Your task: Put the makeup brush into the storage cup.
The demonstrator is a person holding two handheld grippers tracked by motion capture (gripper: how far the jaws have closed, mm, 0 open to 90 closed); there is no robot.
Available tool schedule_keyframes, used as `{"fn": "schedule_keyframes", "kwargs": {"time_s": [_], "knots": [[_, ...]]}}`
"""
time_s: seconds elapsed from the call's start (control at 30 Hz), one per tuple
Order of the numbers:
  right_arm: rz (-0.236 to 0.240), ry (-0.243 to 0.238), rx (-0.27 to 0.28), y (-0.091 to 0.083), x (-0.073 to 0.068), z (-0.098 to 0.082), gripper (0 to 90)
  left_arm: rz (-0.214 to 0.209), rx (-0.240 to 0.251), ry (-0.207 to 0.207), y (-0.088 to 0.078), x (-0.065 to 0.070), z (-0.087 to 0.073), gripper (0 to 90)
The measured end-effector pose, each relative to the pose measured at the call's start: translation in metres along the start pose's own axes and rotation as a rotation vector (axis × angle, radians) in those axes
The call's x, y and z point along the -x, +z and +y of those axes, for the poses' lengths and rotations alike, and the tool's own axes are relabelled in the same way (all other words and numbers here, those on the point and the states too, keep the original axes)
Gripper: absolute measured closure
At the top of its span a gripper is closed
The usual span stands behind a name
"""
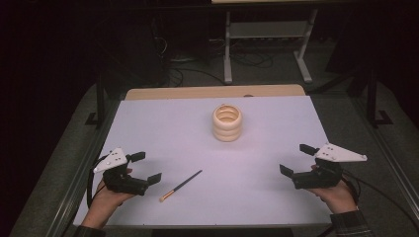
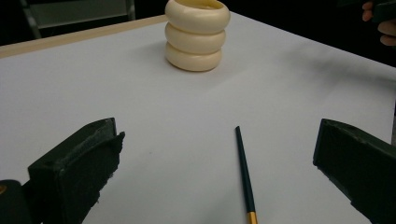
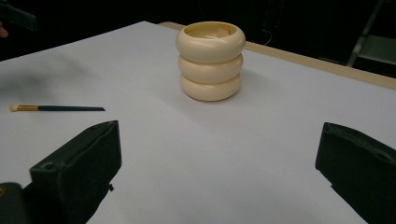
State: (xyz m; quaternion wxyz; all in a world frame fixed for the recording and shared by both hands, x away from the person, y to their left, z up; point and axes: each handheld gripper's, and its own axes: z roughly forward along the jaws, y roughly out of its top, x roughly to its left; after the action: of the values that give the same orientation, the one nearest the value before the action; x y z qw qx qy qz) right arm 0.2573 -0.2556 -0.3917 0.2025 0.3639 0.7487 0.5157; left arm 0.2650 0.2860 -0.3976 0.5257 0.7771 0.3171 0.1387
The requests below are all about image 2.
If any dark green pen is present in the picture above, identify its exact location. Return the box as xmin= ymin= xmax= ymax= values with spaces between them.
xmin=234 ymin=125 xmax=260 ymax=224

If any white table mat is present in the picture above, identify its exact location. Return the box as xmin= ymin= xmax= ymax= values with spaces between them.
xmin=0 ymin=11 xmax=396 ymax=224

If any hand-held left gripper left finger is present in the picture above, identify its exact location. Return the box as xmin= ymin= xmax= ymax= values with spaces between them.
xmin=27 ymin=117 xmax=126 ymax=224

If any cream ribbed pen holder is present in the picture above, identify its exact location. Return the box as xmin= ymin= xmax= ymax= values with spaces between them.
xmin=163 ymin=0 xmax=232 ymax=73

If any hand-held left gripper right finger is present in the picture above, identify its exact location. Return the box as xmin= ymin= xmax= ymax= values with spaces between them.
xmin=312 ymin=118 xmax=396 ymax=224

